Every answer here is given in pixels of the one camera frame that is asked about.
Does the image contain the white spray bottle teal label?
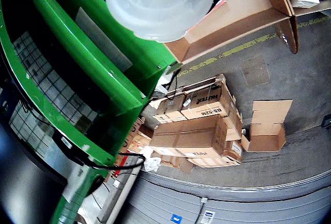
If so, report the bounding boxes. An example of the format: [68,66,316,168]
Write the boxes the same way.
[104,0,216,43]

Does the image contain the Huter printed cardboard box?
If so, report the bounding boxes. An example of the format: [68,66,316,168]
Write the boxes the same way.
[180,83,231,121]

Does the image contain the small labelled cardboard box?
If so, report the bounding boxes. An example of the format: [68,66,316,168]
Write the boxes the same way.
[152,93,188,121]

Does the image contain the empty open cardboard box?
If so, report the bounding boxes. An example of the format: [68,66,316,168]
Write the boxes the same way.
[240,99,294,153]

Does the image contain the long cardboard box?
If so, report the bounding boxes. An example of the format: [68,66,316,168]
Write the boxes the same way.
[149,115,228,159]

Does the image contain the grey paper sheet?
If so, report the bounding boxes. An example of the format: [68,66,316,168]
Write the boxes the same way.
[74,6,134,73]

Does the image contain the green metal shelf unit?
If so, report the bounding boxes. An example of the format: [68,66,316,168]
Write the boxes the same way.
[0,0,184,224]

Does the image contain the crumpled white plastic wrap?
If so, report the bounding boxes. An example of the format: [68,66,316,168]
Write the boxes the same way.
[141,146,162,173]

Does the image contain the black monitor cable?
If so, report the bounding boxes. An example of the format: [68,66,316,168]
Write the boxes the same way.
[87,153,147,170]

